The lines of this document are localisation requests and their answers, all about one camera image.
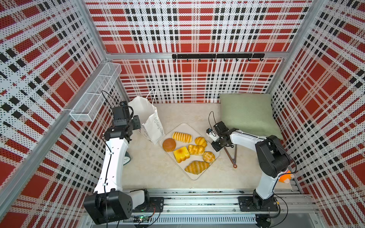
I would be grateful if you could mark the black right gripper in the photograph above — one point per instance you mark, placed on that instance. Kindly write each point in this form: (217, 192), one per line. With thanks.
(217, 148)

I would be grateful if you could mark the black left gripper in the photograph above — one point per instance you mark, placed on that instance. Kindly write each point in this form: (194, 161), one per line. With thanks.
(136, 121)

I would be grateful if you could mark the white paper gift bag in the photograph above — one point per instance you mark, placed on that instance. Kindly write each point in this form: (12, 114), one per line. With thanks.
(151, 126)

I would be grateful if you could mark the red silicone metal tongs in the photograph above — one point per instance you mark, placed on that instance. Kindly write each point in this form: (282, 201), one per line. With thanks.
(234, 158)

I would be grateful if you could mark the small shell-shaped yellow bread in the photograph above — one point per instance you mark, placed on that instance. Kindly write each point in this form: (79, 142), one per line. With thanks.
(201, 141)

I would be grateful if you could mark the green cushion pillow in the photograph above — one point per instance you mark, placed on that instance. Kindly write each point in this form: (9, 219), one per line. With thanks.
(250, 113)

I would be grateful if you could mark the long ridged yellow bread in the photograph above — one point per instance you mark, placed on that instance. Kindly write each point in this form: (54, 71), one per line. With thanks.
(182, 137)

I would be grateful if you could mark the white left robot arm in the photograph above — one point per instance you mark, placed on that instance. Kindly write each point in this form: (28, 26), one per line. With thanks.
(109, 203)

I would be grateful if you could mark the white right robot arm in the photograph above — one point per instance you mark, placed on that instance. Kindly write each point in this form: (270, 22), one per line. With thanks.
(272, 157)

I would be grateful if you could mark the round scored bread roll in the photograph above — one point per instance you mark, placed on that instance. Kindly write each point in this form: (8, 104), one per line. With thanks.
(208, 157)

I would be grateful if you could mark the twisted braided yellow bread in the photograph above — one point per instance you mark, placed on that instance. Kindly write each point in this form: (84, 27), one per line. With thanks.
(196, 149)

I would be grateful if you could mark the striped croissant bread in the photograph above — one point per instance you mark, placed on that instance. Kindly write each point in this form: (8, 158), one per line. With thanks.
(197, 167)

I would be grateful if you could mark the yellow square toast bread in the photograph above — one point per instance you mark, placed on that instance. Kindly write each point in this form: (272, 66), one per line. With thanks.
(181, 154)

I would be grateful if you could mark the round brown bun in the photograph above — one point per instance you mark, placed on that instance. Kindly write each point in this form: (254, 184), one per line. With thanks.
(169, 145)

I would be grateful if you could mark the small plush doll toy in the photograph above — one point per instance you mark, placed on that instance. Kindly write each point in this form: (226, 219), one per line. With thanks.
(286, 177)

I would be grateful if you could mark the green circuit board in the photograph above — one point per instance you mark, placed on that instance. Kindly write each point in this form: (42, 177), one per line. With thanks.
(141, 219)

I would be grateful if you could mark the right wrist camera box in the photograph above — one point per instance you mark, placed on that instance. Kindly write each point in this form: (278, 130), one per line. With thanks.
(210, 132)

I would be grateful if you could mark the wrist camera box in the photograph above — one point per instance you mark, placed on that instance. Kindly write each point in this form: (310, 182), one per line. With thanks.
(123, 104)
(210, 132)

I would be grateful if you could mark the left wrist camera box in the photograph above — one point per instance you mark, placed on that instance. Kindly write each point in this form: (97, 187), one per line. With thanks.
(123, 104)

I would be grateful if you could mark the white wire mesh basket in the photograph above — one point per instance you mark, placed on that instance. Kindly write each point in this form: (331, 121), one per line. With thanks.
(89, 105)

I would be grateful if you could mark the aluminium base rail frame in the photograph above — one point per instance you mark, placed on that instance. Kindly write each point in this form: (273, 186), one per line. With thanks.
(223, 207)

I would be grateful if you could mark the black wall hook rail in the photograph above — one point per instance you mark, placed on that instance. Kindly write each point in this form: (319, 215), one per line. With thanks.
(248, 56)

